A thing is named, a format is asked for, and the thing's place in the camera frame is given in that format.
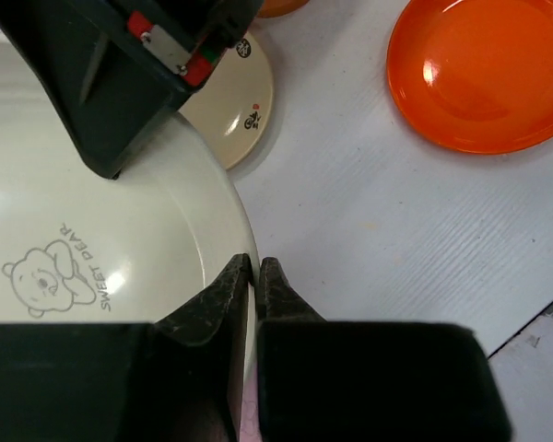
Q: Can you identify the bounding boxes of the pink round plate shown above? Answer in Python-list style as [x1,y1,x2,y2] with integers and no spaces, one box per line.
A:
[240,368,262,442]

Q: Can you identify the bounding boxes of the small beige patterned plate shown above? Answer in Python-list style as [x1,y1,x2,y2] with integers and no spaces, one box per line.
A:
[180,32,275,170]

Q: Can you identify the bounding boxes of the small orange round plate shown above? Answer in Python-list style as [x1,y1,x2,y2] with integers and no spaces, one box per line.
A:
[386,0,553,155]

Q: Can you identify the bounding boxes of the cream round plate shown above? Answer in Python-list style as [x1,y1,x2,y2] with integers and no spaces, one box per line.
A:
[0,31,262,397]

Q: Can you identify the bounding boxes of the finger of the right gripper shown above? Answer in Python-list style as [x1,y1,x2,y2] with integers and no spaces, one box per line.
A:
[0,1,194,180]

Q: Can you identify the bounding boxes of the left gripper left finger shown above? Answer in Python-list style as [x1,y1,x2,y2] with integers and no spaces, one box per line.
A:
[0,254,252,441]

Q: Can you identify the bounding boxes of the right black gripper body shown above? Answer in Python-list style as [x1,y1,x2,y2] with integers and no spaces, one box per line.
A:
[110,1,263,87]

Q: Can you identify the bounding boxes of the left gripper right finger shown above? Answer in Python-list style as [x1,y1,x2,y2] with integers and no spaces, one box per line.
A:
[256,258,512,441]

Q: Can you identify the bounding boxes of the orange plastic bin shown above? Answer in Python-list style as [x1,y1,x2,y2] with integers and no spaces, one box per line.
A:
[257,0,309,18]

